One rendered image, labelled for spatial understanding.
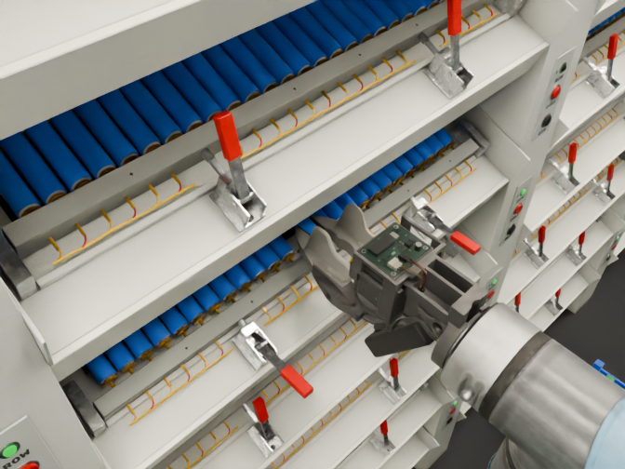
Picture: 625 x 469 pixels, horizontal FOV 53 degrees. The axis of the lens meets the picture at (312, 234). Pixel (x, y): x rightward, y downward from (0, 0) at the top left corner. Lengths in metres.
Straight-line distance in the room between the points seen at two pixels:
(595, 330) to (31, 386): 1.74
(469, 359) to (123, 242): 0.29
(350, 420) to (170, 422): 0.49
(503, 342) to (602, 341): 1.46
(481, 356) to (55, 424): 0.33
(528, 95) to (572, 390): 0.40
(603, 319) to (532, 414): 1.52
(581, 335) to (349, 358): 1.19
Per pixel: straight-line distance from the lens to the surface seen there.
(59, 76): 0.35
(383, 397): 1.10
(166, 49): 0.38
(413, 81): 0.65
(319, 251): 0.63
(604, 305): 2.09
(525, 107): 0.83
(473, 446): 1.71
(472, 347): 0.55
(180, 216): 0.50
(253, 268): 0.68
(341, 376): 0.88
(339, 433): 1.06
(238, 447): 0.83
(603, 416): 0.54
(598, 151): 1.32
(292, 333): 0.68
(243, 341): 0.66
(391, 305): 0.58
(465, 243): 0.75
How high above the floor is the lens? 1.50
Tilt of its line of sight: 46 degrees down
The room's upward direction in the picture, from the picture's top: straight up
